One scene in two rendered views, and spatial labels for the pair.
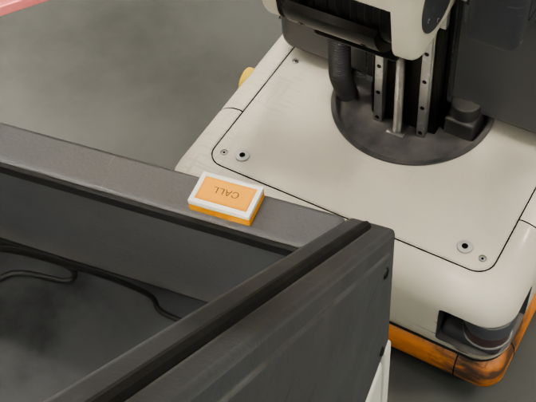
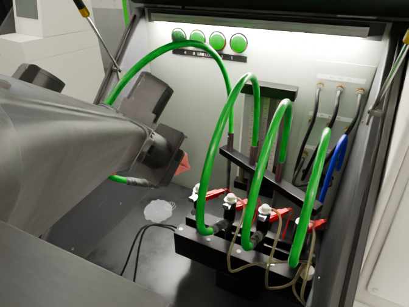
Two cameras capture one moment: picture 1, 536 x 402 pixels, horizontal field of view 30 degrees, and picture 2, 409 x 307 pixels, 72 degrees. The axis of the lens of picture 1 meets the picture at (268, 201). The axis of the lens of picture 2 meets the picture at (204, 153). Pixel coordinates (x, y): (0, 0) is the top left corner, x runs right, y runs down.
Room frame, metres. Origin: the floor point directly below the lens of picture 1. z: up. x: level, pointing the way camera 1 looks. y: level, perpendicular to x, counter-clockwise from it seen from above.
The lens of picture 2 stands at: (0.87, 0.34, 1.54)
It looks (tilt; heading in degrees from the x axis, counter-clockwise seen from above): 33 degrees down; 179
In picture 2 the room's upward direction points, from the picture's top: straight up
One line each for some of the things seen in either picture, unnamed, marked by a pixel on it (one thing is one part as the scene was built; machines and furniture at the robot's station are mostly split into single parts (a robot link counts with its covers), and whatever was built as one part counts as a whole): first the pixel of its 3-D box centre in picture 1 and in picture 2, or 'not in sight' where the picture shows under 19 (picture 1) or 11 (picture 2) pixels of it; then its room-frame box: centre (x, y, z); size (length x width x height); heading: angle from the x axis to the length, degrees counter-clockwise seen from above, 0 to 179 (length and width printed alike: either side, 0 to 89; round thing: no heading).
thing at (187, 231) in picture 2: not in sight; (241, 261); (0.41, 0.44, 0.91); 0.34 x 0.10 x 0.15; 64
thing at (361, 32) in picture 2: not in sight; (245, 23); (0.12, 0.45, 1.43); 0.54 x 0.03 x 0.02; 64
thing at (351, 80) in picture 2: not in sight; (328, 125); (0.23, 0.67, 1.20); 0.13 x 0.03 x 0.31; 64
